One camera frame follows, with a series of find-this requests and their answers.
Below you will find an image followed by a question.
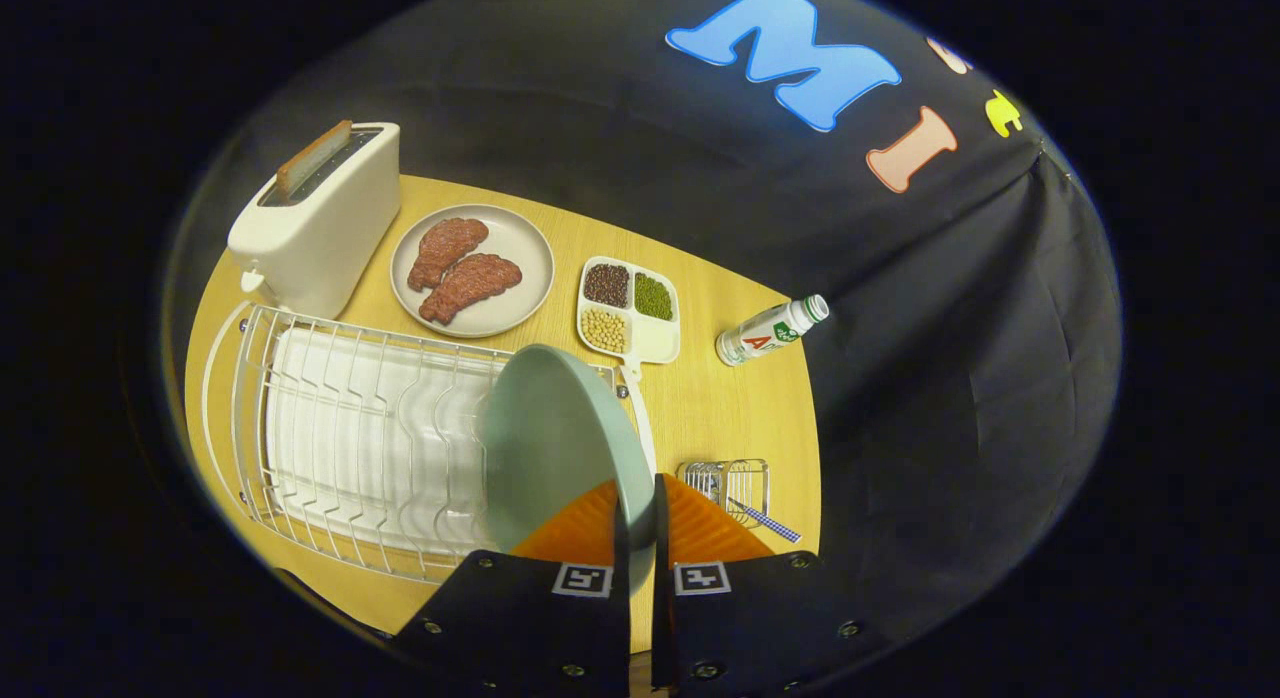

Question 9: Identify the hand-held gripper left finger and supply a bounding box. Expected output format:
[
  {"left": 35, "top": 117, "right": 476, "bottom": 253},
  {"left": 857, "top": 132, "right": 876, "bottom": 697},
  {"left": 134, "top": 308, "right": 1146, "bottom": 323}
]
[{"left": 390, "top": 480, "right": 633, "bottom": 698}]

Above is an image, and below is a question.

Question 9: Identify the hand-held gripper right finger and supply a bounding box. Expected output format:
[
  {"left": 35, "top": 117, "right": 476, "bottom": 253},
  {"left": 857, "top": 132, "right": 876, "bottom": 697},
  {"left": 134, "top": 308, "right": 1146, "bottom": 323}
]
[{"left": 650, "top": 473, "right": 901, "bottom": 698}]

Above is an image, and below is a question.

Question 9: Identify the spoon with checkered handle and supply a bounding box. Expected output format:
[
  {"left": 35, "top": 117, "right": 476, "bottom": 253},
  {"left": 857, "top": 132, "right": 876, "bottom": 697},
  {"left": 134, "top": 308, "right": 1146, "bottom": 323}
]
[{"left": 727, "top": 497, "right": 802, "bottom": 543}]

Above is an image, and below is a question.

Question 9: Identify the metal wire basket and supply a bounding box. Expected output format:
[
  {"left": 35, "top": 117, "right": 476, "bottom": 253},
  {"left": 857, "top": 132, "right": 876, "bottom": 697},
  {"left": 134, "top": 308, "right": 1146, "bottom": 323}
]
[{"left": 677, "top": 459, "right": 771, "bottom": 531}]

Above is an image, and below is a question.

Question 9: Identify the pale green plate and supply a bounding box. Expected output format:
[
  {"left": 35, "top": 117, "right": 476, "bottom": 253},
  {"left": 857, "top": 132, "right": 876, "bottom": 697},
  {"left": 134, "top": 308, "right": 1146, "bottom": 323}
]
[{"left": 476, "top": 344, "right": 657, "bottom": 594}]

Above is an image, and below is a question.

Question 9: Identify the white wire dish rack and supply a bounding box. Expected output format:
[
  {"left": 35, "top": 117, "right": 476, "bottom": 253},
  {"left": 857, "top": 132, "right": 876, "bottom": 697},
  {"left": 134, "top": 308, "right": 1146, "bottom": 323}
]
[{"left": 200, "top": 300, "right": 659, "bottom": 585}]

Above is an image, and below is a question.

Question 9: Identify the beige round plate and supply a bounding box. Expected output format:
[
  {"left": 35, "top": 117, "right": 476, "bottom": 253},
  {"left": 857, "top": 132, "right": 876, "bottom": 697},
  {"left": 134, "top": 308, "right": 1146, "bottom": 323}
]
[{"left": 390, "top": 204, "right": 555, "bottom": 339}]

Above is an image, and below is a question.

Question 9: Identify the white green label bottle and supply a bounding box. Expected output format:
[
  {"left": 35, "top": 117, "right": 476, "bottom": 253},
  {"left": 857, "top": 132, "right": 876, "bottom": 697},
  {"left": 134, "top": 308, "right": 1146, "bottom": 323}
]
[{"left": 715, "top": 295, "right": 830, "bottom": 367}]

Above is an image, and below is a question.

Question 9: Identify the white divided tray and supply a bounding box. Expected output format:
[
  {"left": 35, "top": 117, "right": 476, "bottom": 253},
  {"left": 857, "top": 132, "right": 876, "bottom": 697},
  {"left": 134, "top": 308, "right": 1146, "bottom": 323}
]
[{"left": 577, "top": 256, "right": 682, "bottom": 381}]

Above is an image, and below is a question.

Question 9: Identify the pile of yellow beans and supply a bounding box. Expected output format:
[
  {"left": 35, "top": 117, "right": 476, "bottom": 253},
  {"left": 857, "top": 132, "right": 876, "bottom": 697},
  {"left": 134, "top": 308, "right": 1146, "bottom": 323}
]
[{"left": 582, "top": 308, "right": 629, "bottom": 354}]

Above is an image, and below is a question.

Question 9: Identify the black backdrop cloth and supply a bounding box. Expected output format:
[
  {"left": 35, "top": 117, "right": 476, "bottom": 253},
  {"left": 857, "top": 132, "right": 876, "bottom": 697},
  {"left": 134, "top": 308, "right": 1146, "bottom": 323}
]
[{"left": 165, "top": 0, "right": 1121, "bottom": 659}]

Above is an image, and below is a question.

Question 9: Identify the pile of green beans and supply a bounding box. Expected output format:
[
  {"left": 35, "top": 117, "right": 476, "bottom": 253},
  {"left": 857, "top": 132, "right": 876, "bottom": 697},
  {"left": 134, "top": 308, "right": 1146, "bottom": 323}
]
[{"left": 634, "top": 272, "right": 675, "bottom": 322}]

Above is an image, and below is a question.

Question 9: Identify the brown meat piece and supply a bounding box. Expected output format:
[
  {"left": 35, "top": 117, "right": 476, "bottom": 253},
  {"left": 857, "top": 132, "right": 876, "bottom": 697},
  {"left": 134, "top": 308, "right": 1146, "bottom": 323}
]
[
  {"left": 419, "top": 254, "right": 523, "bottom": 326},
  {"left": 407, "top": 218, "right": 490, "bottom": 293}
]

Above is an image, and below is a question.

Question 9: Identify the pile of dark beans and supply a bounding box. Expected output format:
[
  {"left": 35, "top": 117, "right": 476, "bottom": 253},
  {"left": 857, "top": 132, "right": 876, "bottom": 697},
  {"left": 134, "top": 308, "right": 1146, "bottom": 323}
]
[{"left": 584, "top": 264, "right": 631, "bottom": 309}]

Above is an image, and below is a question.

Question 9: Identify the white toaster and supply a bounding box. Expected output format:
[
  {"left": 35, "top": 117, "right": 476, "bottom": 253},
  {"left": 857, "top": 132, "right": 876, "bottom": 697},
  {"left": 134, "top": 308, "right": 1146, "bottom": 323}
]
[{"left": 227, "top": 121, "right": 402, "bottom": 321}]

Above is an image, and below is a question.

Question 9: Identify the toast slice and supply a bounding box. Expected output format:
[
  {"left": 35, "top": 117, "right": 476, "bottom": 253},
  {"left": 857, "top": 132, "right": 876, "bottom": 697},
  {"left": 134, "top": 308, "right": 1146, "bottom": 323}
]
[{"left": 275, "top": 120, "right": 354, "bottom": 201}]

